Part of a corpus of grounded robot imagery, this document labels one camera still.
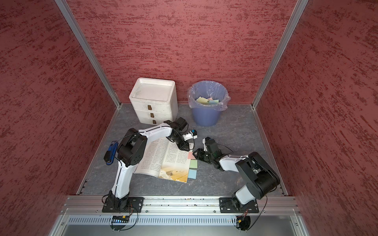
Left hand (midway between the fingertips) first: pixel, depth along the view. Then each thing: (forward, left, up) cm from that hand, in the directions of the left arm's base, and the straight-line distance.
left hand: (186, 149), depth 94 cm
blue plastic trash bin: (+22, -14, +10) cm, 28 cm away
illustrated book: (-7, +13, 0) cm, 15 cm away
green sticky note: (-9, -5, -1) cm, 11 cm away
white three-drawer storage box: (+22, +20, +23) cm, 37 cm away
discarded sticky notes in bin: (+33, -16, +13) cm, 39 cm away
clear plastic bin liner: (+36, -15, +21) cm, 44 cm away
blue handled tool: (-5, +47, +2) cm, 48 cm away
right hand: (-4, -6, 0) cm, 7 cm away
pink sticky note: (-4, -3, 0) cm, 5 cm away
